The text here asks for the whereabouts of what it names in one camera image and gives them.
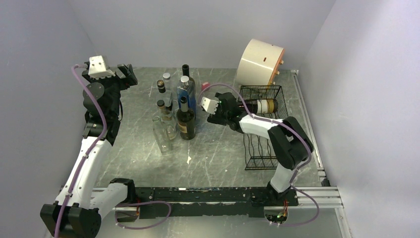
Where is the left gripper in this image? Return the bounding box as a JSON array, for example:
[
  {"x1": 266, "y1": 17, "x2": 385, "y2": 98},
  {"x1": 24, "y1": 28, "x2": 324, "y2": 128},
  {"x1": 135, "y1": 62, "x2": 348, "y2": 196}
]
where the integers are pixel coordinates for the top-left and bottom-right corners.
[{"x1": 83, "y1": 63, "x2": 136, "y2": 117}]

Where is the dark bottle brown label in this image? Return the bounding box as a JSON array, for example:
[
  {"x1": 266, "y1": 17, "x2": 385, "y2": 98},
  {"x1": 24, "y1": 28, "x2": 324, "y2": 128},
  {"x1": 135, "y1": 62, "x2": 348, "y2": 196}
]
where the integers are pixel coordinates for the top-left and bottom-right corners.
[{"x1": 176, "y1": 96, "x2": 196, "y2": 140}]

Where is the brown bottle gold foil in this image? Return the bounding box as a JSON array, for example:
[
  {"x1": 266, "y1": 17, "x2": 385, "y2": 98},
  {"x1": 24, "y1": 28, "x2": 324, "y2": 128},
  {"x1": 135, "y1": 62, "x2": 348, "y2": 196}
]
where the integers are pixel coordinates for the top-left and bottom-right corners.
[{"x1": 237, "y1": 99, "x2": 278, "y2": 114}]

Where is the clear bottle gold label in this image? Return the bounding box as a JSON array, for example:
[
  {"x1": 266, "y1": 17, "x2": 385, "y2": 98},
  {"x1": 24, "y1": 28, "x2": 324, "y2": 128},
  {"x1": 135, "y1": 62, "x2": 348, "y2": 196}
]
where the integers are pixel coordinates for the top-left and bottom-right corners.
[{"x1": 156, "y1": 80, "x2": 173, "y2": 111}]

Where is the blue square bottle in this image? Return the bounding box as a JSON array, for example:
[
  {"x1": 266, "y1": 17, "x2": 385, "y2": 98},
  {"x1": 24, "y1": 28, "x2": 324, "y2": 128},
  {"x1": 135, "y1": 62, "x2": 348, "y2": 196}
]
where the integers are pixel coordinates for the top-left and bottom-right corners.
[{"x1": 176, "y1": 75, "x2": 197, "y2": 119}]

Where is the clear bottle white label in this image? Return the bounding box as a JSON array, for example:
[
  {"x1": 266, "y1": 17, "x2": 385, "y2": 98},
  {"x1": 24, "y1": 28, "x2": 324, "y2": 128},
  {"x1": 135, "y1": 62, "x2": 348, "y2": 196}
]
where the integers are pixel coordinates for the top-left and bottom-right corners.
[{"x1": 157, "y1": 100, "x2": 178, "y2": 140}]

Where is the black wire wine rack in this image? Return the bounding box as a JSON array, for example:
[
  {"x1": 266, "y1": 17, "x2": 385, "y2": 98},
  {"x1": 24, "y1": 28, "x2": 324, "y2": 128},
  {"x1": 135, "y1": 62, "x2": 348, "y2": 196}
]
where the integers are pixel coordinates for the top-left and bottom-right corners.
[{"x1": 239, "y1": 85, "x2": 291, "y2": 171}]

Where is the green wine bottle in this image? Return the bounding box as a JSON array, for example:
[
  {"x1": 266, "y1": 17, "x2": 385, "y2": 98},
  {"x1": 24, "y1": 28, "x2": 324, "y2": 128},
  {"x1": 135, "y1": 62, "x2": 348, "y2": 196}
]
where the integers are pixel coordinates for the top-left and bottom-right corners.
[{"x1": 181, "y1": 64, "x2": 195, "y2": 82}]

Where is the clear plain bottle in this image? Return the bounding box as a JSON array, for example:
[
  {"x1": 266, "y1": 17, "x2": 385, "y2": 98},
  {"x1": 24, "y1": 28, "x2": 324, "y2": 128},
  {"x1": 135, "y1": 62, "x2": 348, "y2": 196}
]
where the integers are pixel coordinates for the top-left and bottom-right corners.
[{"x1": 152, "y1": 116, "x2": 172, "y2": 155}]

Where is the clear bottle silver cap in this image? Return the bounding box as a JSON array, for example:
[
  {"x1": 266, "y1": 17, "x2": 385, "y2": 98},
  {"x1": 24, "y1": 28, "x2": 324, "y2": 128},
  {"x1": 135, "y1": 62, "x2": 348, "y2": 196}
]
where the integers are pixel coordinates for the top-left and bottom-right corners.
[{"x1": 162, "y1": 72, "x2": 180, "y2": 102}]

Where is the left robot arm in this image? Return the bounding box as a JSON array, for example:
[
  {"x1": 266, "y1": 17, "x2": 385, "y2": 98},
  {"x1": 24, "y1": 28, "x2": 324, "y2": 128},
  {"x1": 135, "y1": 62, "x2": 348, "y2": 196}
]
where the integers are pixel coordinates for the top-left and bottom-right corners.
[{"x1": 40, "y1": 62, "x2": 138, "y2": 238}]

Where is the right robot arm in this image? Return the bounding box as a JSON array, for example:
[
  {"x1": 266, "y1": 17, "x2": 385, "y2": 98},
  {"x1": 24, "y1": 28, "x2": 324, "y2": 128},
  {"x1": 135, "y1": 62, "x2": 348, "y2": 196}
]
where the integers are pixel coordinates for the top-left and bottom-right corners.
[{"x1": 200, "y1": 93, "x2": 314, "y2": 205}]

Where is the pink eraser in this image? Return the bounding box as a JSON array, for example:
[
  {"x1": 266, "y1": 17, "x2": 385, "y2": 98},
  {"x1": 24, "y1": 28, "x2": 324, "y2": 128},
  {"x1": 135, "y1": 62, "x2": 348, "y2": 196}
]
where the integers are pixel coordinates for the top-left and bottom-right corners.
[{"x1": 201, "y1": 82, "x2": 210, "y2": 91}]

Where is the cream cylindrical container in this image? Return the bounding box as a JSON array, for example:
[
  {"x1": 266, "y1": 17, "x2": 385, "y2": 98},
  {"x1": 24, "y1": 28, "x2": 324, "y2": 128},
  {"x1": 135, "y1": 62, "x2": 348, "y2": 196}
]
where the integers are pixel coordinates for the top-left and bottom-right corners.
[{"x1": 236, "y1": 39, "x2": 285, "y2": 86}]

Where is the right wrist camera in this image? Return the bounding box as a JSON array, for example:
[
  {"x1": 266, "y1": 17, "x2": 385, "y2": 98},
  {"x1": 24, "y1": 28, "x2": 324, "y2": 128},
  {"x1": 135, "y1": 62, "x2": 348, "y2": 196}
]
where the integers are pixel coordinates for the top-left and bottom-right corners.
[{"x1": 200, "y1": 97, "x2": 219, "y2": 115}]

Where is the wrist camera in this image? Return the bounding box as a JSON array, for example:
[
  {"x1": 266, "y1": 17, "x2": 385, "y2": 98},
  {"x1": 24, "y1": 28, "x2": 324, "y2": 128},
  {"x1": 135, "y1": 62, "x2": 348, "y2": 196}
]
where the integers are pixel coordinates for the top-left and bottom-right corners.
[
  {"x1": 88, "y1": 56, "x2": 115, "y2": 79},
  {"x1": 200, "y1": 97, "x2": 219, "y2": 115}
]

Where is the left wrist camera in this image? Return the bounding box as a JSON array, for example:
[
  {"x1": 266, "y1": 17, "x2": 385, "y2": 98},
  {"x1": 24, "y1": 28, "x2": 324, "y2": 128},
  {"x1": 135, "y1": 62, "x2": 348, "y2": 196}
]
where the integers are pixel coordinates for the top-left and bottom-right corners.
[{"x1": 88, "y1": 56, "x2": 115, "y2": 79}]

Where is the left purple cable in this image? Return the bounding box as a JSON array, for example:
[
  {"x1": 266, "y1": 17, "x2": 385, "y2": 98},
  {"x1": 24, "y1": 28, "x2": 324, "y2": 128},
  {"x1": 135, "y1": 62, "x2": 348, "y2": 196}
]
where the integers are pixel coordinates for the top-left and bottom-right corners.
[{"x1": 54, "y1": 64, "x2": 108, "y2": 238}]

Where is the black base frame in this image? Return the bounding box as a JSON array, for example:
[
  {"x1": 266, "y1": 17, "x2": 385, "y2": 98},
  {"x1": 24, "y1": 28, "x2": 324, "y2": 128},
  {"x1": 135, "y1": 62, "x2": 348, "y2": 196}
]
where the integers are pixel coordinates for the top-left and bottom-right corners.
[{"x1": 136, "y1": 187, "x2": 299, "y2": 219}]

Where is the purple cable loop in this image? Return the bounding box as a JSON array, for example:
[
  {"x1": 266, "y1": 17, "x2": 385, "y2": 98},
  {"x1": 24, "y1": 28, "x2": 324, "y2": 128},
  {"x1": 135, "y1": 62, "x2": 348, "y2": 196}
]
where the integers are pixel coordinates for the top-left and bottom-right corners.
[{"x1": 114, "y1": 201, "x2": 172, "y2": 231}]

